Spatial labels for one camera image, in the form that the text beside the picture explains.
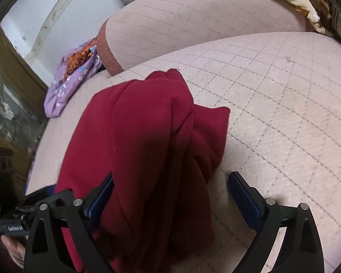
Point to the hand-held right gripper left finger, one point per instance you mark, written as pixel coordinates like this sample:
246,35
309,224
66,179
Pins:
101,202

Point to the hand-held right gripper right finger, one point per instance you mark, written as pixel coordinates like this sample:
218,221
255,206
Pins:
244,199

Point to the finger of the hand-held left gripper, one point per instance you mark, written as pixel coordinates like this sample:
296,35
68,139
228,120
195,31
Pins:
52,197

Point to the red knit sweater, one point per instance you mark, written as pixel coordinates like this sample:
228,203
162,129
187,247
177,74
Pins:
147,136

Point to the person's left hand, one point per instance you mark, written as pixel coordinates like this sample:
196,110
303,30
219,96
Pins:
14,251

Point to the pink quilted bed cover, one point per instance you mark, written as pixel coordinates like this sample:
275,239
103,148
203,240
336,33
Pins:
272,119

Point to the purple floral cloth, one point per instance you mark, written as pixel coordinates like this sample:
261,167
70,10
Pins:
65,91

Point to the wooden glass door cabinet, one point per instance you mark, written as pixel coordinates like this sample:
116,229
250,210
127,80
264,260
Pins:
11,91

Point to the orange black patterned cloth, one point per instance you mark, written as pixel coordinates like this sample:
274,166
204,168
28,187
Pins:
79,55

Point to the pink bolster with brown end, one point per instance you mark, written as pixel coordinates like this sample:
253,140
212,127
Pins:
201,20

